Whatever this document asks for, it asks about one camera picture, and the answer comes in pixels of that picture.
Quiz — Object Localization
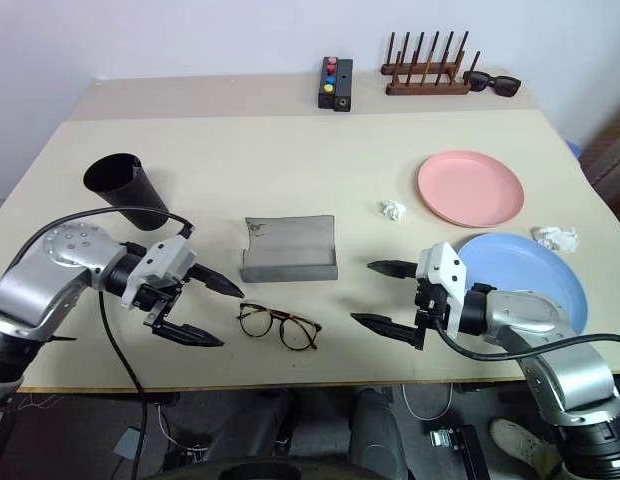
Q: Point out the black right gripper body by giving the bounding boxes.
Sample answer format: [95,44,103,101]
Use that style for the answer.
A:
[413,277,454,331]

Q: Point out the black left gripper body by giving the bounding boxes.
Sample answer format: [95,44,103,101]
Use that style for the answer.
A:
[131,279,187,329]

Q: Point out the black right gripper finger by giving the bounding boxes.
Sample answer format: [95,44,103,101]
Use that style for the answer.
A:
[365,259,421,280]
[349,312,426,352]

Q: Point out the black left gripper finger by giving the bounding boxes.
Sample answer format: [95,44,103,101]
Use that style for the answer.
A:
[189,264,246,299]
[150,321,226,350]

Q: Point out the tortoiseshell eyeglasses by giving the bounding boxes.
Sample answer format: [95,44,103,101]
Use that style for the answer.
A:
[235,301,323,352]

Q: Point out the small white paper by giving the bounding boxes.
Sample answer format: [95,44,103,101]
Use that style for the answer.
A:
[379,199,408,222]

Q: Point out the grey glasses case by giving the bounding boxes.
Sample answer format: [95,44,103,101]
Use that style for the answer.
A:
[238,214,340,284]

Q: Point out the blue plate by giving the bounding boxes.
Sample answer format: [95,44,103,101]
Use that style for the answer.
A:
[457,232,589,335]

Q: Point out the pink plate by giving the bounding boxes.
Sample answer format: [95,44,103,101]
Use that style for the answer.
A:
[416,149,526,229]

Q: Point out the large white paper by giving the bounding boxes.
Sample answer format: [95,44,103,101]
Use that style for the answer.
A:
[530,225,581,253]

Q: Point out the black cup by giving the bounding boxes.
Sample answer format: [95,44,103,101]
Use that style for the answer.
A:
[82,152,171,232]

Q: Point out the grey rounded housing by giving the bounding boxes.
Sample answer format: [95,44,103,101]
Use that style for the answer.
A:
[349,387,409,480]

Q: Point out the grey foot pedal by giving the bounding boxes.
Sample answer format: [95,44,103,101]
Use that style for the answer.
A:
[112,428,141,459]

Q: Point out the white shoe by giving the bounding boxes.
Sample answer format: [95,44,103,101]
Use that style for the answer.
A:
[489,417,561,476]

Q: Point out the black round disc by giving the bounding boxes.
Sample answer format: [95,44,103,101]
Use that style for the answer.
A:
[209,457,371,480]

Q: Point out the brown wooden plate rack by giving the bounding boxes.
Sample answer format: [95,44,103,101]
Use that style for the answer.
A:
[380,30,482,97]

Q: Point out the plain black box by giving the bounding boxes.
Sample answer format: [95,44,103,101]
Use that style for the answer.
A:
[332,58,355,114]

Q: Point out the black sunglasses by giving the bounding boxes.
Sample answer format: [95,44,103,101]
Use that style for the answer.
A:
[462,70,523,98]

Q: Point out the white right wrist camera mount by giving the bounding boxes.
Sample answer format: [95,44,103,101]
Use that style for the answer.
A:
[418,241,469,335]

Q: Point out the thin white floor cable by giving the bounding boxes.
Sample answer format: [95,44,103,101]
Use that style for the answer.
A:
[400,382,455,420]

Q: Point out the black metal floor bracket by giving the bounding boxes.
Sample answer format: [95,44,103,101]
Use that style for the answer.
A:
[428,424,491,480]

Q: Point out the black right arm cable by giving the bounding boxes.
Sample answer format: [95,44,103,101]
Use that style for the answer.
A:
[432,319,620,361]

